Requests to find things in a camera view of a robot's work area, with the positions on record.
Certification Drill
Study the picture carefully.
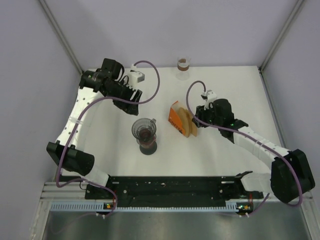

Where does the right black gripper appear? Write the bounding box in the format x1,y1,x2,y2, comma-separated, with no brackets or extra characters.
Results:
192,102,223,128

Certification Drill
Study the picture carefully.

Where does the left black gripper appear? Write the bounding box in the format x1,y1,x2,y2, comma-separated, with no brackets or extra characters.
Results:
106,80,142,116

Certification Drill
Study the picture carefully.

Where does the clear plastic coffee dripper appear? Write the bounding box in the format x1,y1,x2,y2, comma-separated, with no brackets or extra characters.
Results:
131,118,157,145

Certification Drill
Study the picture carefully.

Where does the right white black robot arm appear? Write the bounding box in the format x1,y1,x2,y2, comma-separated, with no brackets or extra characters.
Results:
193,96,316,204

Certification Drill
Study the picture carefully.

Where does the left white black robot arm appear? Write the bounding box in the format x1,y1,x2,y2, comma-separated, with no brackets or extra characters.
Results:
46,58,145,199

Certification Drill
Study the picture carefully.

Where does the orange coffee filter box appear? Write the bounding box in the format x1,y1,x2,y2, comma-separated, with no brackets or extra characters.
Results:
168,101,186,136

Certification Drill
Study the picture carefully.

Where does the glass cup with coffee grounds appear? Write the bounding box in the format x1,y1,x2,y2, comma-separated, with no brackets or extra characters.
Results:
176,56,191,81

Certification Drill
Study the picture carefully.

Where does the stack of brown filters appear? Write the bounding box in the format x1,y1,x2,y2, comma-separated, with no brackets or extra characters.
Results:
177,107,198,138

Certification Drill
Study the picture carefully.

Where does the glass carafe red collar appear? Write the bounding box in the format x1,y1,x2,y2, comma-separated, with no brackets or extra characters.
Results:
137,135,158,156

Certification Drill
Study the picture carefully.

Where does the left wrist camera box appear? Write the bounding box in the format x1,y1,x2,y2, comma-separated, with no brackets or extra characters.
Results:
127,64,145,88

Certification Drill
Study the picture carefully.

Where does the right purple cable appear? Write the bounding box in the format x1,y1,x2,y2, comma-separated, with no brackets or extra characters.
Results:
186,80,306,217

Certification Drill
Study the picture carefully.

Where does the purple cable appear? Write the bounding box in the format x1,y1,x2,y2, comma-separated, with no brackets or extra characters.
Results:
186,80,306,217
55,60,161,221

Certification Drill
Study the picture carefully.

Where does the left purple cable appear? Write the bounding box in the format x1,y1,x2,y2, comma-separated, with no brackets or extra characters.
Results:
55,60,161,221

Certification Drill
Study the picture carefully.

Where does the left aluminium frame post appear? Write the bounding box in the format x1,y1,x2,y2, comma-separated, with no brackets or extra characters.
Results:
36,0,84,75

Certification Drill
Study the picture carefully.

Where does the aluminium frame post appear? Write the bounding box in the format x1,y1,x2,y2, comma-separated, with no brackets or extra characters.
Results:
258,0,307,75
36,0,84,75

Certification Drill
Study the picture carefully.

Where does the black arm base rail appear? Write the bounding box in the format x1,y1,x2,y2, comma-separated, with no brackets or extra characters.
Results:
85,176,264,208

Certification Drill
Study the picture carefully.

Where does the grey slotted cable duct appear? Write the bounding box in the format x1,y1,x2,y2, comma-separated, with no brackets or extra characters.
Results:
50,201,240,213

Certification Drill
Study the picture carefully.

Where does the right aluminium frame post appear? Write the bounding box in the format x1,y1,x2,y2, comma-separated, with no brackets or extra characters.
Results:
258,0,307,75

